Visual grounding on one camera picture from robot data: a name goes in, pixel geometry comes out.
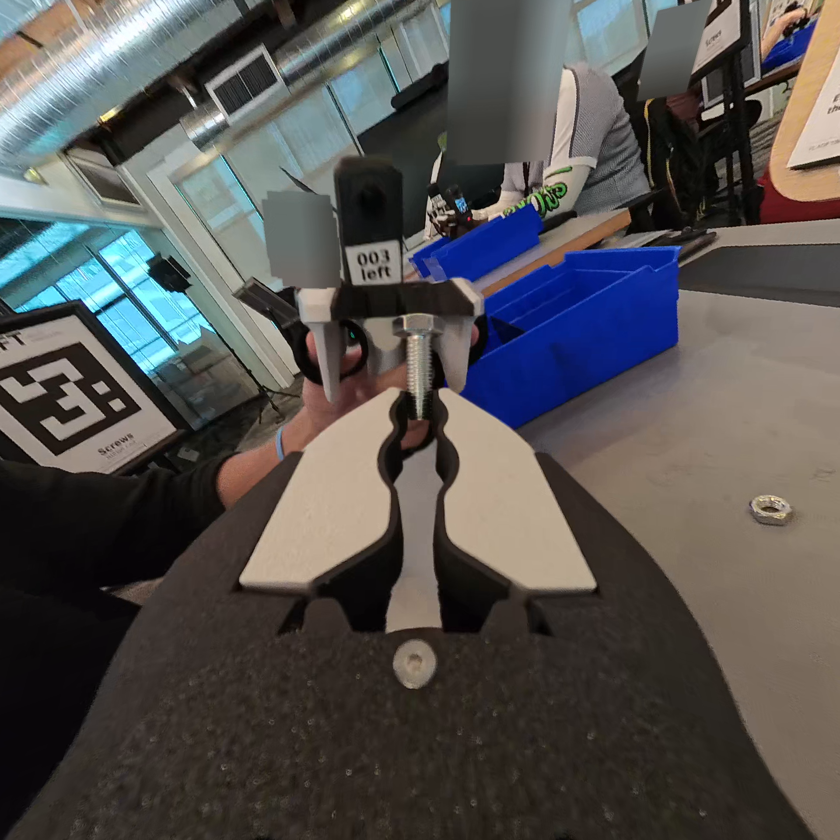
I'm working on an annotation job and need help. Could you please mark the dark grey flat panel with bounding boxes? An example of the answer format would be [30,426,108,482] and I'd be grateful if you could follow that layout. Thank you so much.
[676,244,840,308]

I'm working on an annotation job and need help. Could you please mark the black tilted monitor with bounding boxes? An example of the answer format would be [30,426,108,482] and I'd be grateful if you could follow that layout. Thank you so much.
[233,279,299,316]

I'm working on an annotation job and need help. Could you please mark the dark wall screen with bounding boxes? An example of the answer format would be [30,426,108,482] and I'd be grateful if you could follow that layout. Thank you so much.
[357,92,506,217]

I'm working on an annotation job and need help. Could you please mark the person's left hand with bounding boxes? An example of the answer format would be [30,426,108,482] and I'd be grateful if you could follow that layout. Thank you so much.
[297,364,411,450]

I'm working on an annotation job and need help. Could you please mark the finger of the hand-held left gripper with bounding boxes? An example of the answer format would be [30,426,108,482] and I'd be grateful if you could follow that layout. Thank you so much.
[440,279,486,391]
[295,287,349,404]

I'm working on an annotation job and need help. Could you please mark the instruction sheet on board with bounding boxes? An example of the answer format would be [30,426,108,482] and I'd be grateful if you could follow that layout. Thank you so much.
[787,13,840,172]

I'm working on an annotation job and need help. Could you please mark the silver spiral air duct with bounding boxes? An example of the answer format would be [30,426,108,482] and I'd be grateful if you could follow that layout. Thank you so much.
[0,0,277,172]
[180,0,454,148]

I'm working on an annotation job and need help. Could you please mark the framed code sign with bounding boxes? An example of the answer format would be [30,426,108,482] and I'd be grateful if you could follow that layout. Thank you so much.
[0,302,188,475]
[689,0,752,76]

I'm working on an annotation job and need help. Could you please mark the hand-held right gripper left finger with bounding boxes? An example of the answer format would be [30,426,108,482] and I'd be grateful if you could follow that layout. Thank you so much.
[239,387,404,634]

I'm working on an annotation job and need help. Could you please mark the instruction sheet on stand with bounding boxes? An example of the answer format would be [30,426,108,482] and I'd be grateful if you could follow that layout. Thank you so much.
[768,0,840,201]

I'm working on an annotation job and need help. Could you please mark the grey flat device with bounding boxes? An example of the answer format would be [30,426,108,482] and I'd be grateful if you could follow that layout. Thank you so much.
[600,231,683,252]

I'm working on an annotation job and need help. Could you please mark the black studio light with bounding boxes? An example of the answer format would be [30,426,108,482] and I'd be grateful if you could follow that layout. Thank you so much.
[146,255,193,293]

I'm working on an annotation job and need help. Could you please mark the white wall vent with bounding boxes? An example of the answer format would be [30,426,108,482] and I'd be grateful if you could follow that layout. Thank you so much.
[205,45,286,116]

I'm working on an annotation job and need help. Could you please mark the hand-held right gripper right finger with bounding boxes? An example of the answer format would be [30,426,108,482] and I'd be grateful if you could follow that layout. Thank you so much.
[433,387,598,634]

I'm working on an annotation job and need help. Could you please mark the black flat case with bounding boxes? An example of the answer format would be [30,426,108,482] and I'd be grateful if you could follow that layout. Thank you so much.
[646,226,719,249]

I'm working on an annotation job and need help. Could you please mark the person's black sweater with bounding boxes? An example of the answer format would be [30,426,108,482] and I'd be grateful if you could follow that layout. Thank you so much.
[0,453,237,821]

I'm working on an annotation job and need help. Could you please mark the black jacket yellow stripes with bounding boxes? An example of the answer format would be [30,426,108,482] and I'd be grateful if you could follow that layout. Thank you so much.
[640,95,706,227]

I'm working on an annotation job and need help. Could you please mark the steel hex bolt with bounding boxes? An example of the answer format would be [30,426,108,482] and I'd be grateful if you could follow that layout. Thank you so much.
[392,314,441,422]

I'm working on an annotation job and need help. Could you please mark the red bag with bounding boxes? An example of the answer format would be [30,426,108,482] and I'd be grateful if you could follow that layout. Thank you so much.
[755,167,840,225]

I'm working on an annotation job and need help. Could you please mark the wood-edged table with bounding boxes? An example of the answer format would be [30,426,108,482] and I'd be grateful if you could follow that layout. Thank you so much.
[472,209,632,296]

